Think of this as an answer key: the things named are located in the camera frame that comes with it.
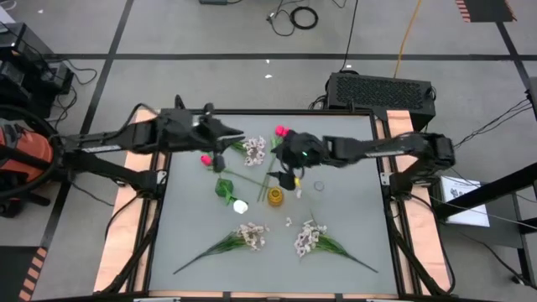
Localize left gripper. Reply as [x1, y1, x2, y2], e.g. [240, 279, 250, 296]
[193, 102, 246, 174]

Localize yellow ribbed glass vase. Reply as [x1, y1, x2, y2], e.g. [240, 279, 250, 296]
[267, 186, 284, 208]

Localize white blossom spray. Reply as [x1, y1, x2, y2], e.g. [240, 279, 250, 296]
[173, 221, 271, 276]
[284, 216, 379, 274]
[229, 134, 268, 168]

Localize white artificial tulip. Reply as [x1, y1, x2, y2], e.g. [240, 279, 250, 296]
[222, 184, 249, 216]

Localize black computer case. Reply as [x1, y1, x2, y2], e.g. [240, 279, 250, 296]
[325, 71, 437, 135]

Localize white printed paper sheet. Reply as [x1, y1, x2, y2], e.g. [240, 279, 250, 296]
[439, 175, 491, 228]

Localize orange vacuum cleaner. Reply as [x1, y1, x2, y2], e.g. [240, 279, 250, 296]
[0, 118, 55, 185]

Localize black metal stand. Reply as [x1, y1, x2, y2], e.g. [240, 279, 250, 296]
[434, 161, 537, 290]

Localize black equipment rack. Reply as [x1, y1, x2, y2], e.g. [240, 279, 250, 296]
[0, 23, 76, 121]

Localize black mat hazard stripes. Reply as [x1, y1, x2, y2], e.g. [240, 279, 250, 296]
[455, 0, 518, 23]
[0, 246, 48, 302]

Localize loose black cable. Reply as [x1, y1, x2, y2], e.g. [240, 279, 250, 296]
[265, 0, 297, 38]

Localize coiled black cable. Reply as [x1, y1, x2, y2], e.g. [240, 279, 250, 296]
[289, 5, 319, 31]

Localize long black cable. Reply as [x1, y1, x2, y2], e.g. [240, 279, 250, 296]
[338, 0, 360, 72]

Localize black vacuum hose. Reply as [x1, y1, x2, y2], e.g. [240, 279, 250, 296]
[0, 103, 65, 200]

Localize long yellow cable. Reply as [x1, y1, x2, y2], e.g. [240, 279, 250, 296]
[393, 0, 423, 80]

